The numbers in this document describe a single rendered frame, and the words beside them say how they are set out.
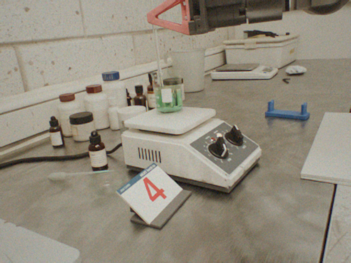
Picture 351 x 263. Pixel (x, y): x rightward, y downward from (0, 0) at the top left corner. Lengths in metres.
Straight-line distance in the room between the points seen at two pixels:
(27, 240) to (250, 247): 0.25
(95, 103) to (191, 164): 0.40
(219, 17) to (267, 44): 1.11
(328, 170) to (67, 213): 0.38
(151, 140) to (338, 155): 0.30
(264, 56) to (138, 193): 1.27
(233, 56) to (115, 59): 0.76
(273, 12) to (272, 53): 1.11
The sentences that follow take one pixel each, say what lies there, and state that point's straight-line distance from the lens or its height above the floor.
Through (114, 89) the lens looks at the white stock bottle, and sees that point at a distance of 0.85.
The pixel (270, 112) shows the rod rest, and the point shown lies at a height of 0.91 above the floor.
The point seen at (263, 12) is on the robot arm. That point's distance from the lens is 0.48.
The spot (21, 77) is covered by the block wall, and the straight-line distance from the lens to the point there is 0.84.
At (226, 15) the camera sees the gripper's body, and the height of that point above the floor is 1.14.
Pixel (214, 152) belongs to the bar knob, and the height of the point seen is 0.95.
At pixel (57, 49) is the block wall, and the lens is 0.91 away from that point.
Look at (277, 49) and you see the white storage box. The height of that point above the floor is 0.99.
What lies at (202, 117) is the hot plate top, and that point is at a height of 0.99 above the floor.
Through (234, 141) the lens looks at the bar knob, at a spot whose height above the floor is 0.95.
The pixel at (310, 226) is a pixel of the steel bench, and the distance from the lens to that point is 0.41.
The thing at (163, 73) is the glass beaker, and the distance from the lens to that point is 0.52.
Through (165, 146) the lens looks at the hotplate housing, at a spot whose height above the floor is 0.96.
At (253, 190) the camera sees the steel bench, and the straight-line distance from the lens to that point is 0.47.
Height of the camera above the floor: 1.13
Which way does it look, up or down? 18 degrees down
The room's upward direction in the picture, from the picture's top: 5 degrees counter-clockwise
